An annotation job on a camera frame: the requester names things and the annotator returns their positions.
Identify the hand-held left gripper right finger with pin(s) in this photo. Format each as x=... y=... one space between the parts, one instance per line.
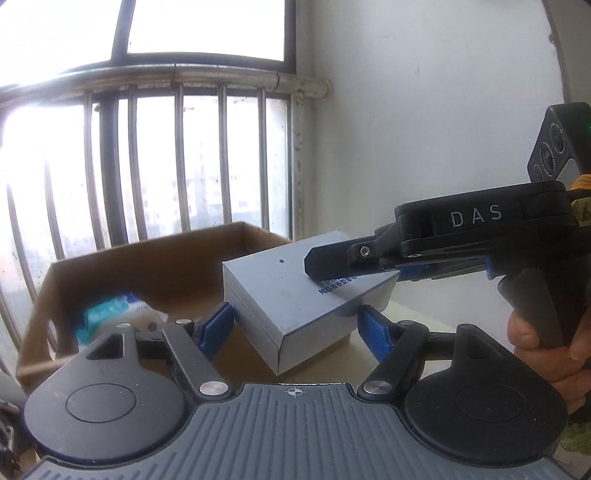
x=376 y=330

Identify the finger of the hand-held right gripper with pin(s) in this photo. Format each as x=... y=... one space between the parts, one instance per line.
x=328 y=263
x=415 y=272

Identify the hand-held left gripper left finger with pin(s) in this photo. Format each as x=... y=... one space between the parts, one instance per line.
x=217 y=323

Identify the grey rectangular box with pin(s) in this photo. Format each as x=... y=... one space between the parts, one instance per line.
x=277 y=295

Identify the cardboard box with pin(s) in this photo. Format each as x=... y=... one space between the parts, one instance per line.
x=161 y=272

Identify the blue white tissue pack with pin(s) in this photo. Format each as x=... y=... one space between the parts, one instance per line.
x=115 y=314

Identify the person's right hand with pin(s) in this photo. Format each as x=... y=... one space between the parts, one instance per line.
x=545 y=364

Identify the metal window guard railing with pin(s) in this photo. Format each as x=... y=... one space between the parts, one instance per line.
x=184 y=74

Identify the dark framed window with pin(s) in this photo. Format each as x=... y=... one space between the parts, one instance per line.
x=207 y=27

